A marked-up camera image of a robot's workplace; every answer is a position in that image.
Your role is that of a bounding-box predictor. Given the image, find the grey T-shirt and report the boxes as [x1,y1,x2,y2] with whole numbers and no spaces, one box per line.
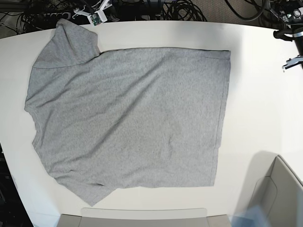
[25,19,231,206]

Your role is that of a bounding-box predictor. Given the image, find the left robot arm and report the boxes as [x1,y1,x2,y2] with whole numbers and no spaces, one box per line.
[268,0,303,55]

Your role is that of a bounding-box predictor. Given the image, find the grey plastic bin bottom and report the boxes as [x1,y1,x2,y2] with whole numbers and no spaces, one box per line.
[57,208,231,227]

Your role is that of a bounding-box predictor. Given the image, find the grey plastic bin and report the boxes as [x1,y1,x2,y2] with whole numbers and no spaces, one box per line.
[249,156,303,227]
[57,208,231,227]

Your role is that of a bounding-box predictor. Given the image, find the grey plastic bin right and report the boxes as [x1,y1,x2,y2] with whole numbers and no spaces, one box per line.
[249,156,303,227]

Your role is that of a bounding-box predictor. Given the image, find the blue cloth blurred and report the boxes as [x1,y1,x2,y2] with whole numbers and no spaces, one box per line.
[230,205,272,227]

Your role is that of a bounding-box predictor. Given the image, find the black cable bundle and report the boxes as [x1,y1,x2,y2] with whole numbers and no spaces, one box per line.
[163,0,208,22]

